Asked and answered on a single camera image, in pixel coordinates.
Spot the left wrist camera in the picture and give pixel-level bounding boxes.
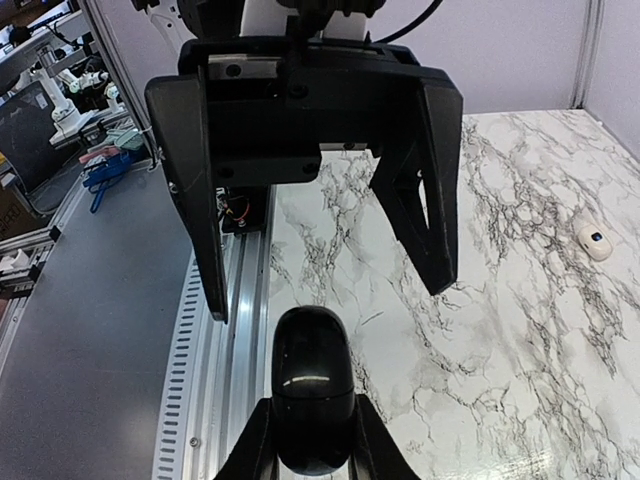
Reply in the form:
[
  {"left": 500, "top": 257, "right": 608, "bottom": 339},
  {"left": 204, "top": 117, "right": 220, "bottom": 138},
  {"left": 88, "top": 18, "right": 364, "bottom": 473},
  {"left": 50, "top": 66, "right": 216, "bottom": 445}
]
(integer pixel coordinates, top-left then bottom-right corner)
[{"left": 277, "top": 0, "right": 386, "bottom": 38}]

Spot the round black charging case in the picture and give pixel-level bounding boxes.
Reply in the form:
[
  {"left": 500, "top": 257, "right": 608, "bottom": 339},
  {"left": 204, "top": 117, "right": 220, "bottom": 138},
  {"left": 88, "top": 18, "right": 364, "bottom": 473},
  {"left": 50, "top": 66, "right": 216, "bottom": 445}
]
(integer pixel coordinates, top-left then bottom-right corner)
[{"left": 271, "top": 306, "right": 355, "bottom": 476}]

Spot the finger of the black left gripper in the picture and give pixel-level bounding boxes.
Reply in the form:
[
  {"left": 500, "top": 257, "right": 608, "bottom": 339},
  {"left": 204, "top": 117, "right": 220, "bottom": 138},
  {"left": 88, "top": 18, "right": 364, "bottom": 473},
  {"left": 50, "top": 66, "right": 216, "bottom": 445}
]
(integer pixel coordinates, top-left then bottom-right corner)
[
  {"left": 145, "top": 75, "right": 229, "bottom": 323},
  {"left": 370, "top": 80, "right": 463, "bottom": 296}
]

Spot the aluminium front rail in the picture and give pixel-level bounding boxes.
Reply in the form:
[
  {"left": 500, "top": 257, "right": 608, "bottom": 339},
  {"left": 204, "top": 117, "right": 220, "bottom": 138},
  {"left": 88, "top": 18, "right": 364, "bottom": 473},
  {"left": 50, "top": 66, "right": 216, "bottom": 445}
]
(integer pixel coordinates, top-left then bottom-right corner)
[{"left": 151, "top": 190, "right": 275, "bottom": 479}]

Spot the black mesh office chair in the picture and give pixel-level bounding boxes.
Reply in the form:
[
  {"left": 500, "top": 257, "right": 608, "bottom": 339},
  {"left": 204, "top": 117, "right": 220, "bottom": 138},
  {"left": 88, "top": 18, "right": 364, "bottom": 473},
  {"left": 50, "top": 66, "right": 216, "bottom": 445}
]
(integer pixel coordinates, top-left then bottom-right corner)
[{"left": 1, "top": 82, "right": 74, "bottom": 212}]

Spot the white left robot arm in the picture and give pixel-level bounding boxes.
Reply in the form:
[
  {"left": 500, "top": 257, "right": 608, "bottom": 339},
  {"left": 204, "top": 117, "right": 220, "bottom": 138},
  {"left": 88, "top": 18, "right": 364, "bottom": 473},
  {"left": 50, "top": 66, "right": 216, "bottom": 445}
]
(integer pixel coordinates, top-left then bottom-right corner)
[{"left": 135, "top": 1, "right": 463, "bottom": 321}]

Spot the white oval charging case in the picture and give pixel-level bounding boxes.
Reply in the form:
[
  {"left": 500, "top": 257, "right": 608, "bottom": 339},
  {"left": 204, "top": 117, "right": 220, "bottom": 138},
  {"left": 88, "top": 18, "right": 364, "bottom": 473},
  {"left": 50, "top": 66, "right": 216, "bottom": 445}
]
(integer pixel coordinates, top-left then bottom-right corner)
[{"left": 577, "top": 224, "right": 613, "bottom": 262}]

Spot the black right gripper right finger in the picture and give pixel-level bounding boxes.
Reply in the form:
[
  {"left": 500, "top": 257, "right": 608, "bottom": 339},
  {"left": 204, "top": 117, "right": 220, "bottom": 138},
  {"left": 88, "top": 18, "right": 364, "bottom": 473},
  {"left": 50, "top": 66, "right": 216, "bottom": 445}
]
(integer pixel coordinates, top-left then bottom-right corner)
[{"left": 352, "top": 394, "right": 419, "bottom": 480}]

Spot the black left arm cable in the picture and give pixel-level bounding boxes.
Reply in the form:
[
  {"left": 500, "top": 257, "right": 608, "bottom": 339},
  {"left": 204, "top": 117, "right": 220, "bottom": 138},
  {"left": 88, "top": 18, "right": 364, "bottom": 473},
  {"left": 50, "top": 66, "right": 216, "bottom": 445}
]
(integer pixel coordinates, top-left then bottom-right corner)
[{"left": 372, "top": 0, "right": 444, "bottom": 44}]

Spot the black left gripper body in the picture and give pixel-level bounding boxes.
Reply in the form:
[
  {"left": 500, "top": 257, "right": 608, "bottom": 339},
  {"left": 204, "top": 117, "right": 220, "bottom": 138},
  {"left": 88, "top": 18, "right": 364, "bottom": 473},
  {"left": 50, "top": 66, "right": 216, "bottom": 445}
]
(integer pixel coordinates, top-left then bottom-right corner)
[{"left": 178, "top": 37, "right": 450, "bottom": 187}]

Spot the blue plastic tool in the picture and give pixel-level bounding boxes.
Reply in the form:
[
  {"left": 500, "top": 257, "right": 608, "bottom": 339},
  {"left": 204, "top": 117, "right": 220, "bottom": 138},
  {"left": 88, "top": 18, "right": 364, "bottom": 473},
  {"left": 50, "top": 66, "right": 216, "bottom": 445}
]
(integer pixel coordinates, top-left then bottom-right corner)
[{"left": 82, "top": 151, "right": 133, "bottom": 214}]

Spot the left aluminium corner post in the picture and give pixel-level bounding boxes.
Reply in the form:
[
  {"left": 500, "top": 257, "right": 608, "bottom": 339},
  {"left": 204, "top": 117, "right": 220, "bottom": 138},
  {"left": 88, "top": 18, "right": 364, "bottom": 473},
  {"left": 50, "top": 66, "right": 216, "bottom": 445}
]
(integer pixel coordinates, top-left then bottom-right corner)
[{"left": 570, "top": 0, "right": 605, "bottom": 109}]

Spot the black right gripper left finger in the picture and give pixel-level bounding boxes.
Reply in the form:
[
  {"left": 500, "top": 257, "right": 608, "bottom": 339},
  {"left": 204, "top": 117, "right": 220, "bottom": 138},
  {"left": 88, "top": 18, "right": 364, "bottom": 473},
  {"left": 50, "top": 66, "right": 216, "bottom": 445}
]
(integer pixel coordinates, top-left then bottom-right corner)
[{"left": 214, "top": 398, "right": 278, "bottom": 480}]

